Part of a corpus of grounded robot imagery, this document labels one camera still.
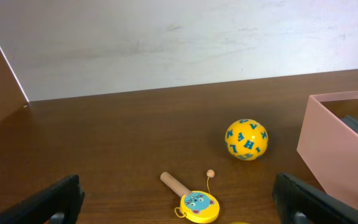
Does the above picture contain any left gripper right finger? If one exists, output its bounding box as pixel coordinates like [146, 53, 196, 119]
[272, 173, 358, 224]

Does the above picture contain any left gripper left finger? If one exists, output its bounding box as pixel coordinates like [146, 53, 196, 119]
[0, 175, 85, 224]

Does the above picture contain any pink cardboard box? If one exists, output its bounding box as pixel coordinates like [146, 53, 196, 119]
[297, 91, 358, 210]

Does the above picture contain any yellow ball with blue letters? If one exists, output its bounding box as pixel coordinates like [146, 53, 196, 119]
[224, 119, 269, 161]

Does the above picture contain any yellow wooden rattle drum toy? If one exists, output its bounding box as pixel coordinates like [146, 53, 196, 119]
[160, 169, 220, 223]

